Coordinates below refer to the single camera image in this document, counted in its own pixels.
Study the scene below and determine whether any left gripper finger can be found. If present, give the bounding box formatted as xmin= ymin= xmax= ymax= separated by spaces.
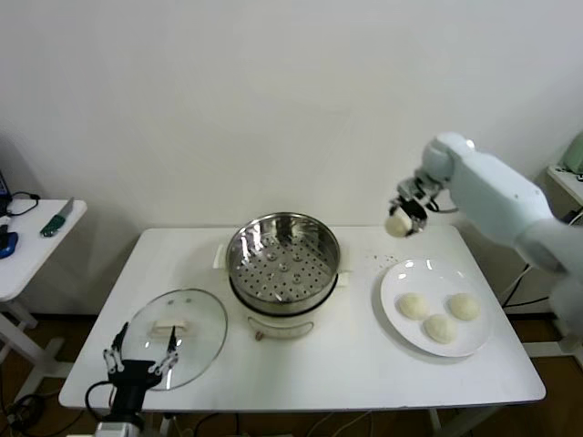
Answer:
xmin=152 ymin=325 xmax=179 ymax=377
xmin=102 ymin=321 xmax=130 ymax=375

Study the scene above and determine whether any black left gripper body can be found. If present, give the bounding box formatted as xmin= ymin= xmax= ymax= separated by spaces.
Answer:
xmin=107 ymin=359 xmax=159 ymax=422

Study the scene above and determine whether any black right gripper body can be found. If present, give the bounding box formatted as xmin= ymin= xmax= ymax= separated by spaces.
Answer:
xmin=402 ymin=196 xmax=430 ymax=221

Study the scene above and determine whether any white steamed baozi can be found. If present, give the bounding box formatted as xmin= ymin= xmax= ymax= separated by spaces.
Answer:
xmin=448 ymin=293 xmax=482 ymax=321
xmin=398 ymin=293 xmax=431 ymax=320
xmin=384 ymin=212 xmax=413 ymax=239
xmin=423 ymin=313 xmax=458 ymax=345

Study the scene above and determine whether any round glass pot lid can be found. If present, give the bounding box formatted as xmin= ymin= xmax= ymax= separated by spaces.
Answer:
xmin=120 ymin=287 xmax=229 ymax=391

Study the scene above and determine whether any perforated steel steamer basket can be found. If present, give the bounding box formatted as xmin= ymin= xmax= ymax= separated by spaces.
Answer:
xmin=226 ymin=211 xmax=343 ymax=318

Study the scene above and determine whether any round white plate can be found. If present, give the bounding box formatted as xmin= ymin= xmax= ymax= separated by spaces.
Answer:
xmin=380 ymin=259 xmax=494 ymax=359

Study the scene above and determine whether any white electric cooker base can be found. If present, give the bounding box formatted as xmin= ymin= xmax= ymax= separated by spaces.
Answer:
xmin=213 ymin=243 xmax=356 ymax=341

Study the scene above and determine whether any white side table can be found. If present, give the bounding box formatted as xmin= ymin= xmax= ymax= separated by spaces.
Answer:
xmin=0 ymin=198 xmax=88 ymax=404

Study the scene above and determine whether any white shelf table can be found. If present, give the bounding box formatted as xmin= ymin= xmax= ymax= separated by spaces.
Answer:
xmin=546 ymin=164 xmax=583 ymax=206

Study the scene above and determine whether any blue computer mouse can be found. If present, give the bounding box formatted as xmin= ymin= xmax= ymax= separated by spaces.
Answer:
xmin=0 ymin=230 xmax=20 ymax=259

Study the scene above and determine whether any pale green appliance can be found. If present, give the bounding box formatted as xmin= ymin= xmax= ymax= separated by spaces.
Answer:
xmin=558 ymin=136 xmax=583 ymax=175

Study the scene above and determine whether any dark laptop edge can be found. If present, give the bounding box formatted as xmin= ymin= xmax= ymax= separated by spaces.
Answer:
xmin=0 ymin=166 xmax=11 ymax=215

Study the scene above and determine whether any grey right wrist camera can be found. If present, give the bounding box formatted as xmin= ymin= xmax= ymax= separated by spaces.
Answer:
xmin=394 ymin=178 xmax=423 ymax=200

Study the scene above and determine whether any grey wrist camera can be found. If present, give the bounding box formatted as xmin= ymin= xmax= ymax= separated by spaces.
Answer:
xmin=94 ymin=421 xmax=145 ymax=437
xmin=394 ymin=178 xmax=423 ymax=200

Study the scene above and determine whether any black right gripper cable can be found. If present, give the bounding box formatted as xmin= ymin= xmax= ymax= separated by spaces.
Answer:
xmin=426 ymin=195 xmax=459 ymax=215

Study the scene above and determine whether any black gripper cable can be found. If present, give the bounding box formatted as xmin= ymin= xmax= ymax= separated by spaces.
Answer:
xmin=86 ymin=381 xmax=115 ymax=418
xmin=426 ymin=195 xmax=459 ymax=215

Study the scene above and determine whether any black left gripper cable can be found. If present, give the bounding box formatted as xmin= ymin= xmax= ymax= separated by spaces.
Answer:
xmin=86 ymin=381 xmax=115 ymax=418

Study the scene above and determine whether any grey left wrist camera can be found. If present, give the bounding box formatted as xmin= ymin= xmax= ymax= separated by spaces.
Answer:
xmin=94 ymin=421 xmax=145 ymax=437

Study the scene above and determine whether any black floor cable tangle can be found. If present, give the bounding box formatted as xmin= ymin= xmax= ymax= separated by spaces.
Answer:
xmin=0 ymin=393 xmax=49 ymax=437

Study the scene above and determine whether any black adapter with cable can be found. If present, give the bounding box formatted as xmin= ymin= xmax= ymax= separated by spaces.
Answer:
xmin=503 ymin=207 xmax=583 ymax=310

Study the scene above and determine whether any green handled knife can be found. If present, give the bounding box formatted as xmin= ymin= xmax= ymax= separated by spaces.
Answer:
xmin=39 ymin=196 xmax=76 ymax=238

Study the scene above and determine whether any thin black looped cable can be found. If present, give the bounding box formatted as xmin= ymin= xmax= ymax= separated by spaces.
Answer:
xmin=6 ymin=190 xmax=42 ymax=218

